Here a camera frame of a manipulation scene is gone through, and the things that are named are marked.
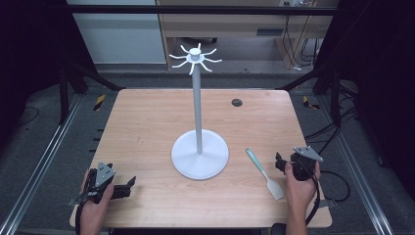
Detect black curtain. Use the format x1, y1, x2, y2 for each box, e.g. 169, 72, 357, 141
0, 0, 98, 148
314, 0, 415, 200

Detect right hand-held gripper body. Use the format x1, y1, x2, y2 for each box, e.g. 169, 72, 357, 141
288, 145, 325, 182

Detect white hook rack stand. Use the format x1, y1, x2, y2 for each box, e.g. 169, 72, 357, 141
168, 42, 230, 181

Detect black metal frame stand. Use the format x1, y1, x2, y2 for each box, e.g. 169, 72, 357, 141
58, 61, 126, 125
276, 63, 343, 127

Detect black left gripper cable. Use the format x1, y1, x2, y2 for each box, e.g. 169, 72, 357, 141
74, 199, 86, 235

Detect teal handled white spatula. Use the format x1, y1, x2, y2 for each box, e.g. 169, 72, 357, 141
245, 147, 285, 201

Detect black horizontal frame bar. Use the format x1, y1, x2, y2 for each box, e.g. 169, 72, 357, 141
64, 4, 341, 17

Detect person's left hand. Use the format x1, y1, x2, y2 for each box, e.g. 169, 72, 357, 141
79, 168, 115, 216

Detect black chair part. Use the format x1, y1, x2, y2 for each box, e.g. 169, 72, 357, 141
270, 222, 288, 235

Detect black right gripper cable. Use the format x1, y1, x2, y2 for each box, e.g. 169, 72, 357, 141
301, 163, 352, 227

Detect person's right hand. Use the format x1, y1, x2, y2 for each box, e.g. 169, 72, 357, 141
284, 161, 322, 214

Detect white cabinet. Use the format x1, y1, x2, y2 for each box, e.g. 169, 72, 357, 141
66, 0, 167, 65

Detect aluminium floor rail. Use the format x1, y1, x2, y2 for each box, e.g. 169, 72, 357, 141
316, 95, 396, 235
0, 94, 83, 235

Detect thin black floor cable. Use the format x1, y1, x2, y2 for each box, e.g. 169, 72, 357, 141
16, 106, 41, 127

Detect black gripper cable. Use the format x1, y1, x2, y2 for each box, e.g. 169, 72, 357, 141
74, 199, 86, 235
301, 163, 352, 227

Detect black floor cables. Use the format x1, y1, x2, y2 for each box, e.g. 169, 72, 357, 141
303, 79, 361, 156

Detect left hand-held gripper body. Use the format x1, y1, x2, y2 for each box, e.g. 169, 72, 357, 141
83, 162, 132, 205

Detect hanging black cables bundle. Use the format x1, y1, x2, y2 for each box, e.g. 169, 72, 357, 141
281, 15, 323, 71

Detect yellow black striped tape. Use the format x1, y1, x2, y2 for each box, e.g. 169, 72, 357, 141
301, 95, 321, 111
93, 94, 108, 112

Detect grey table edge bracket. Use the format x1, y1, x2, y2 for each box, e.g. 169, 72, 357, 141
317, 198, 338, 209
66, 195, 83, 208

